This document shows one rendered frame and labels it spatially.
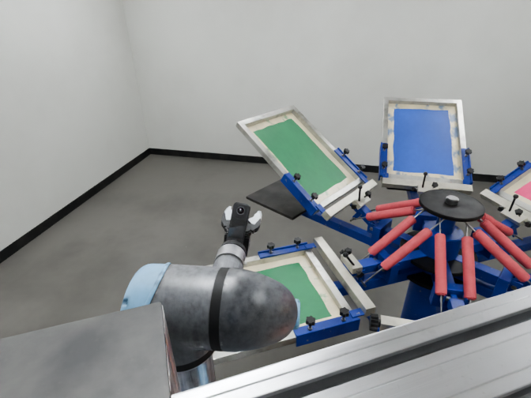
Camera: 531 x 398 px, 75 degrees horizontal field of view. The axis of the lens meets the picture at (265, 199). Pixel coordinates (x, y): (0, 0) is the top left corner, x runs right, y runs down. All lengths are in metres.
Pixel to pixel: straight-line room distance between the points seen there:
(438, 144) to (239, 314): 2.59
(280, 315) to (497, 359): 0.29
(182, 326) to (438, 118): 2.81
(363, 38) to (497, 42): 1.55
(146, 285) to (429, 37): 4.85
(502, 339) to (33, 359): 0.31
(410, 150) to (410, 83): 2.41
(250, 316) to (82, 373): 0.26
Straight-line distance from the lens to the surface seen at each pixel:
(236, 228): 0.94
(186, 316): 0.49
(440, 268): 1.87
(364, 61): 5.07
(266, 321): 0.49
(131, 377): 0.26
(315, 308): 1.77
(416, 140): 2.91
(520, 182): 2.80
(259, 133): 2.40
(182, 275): 0.51
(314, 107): 5.21
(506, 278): 2.10
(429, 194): 2.09
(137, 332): 0.28
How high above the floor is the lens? 2.23
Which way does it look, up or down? 29 degrees down
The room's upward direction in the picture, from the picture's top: 1 degrees counter-clockwise
